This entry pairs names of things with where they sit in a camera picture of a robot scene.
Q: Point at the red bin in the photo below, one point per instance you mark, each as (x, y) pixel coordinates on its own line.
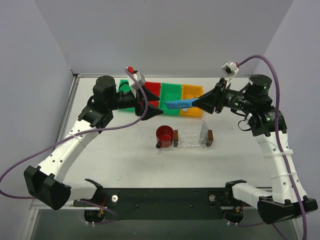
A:
(155, 89)

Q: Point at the red mug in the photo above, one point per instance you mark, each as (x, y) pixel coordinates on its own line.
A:
(164, 136)

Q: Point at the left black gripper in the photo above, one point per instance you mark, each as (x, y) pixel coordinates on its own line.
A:
(137, 104)

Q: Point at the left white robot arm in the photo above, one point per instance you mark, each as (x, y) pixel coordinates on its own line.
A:
(46, 181)

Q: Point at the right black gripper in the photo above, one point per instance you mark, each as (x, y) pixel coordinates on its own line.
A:
(219, 96)

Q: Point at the left green bin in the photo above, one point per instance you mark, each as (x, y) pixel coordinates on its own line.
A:
(124, 87)

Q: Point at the blue toothbrush case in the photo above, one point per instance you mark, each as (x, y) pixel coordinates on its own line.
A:
(180, 104)

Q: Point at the right green bin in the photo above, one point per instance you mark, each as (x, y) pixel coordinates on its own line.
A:
(169, 92)

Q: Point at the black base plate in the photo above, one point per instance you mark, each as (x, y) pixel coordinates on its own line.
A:
(204, 203)

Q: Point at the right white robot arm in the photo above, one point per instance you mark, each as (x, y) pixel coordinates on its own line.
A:
(269, 129)

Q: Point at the clear textured oval tray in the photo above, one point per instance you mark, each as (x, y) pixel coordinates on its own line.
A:
(188, 140)

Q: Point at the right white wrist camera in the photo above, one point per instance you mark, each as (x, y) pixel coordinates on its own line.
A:
(230, 69)

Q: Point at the clear holder with wooden ends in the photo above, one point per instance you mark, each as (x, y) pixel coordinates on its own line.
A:
(209, 141)

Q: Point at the green bin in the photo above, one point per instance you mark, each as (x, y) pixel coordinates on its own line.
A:
(124, 87)
(169, 92)

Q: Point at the white toothbrush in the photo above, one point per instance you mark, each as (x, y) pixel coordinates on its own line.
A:
(186, 109)

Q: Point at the aluminium frame rail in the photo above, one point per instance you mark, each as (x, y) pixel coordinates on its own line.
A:
(67, 206)

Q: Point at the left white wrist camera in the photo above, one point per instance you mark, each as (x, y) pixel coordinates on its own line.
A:
(134, 79)

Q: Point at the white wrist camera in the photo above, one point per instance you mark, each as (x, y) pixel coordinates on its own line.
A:
(230, 69)
(134, 79)

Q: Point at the yellow bin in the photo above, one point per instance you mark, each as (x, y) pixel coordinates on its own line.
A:
(188, 91)

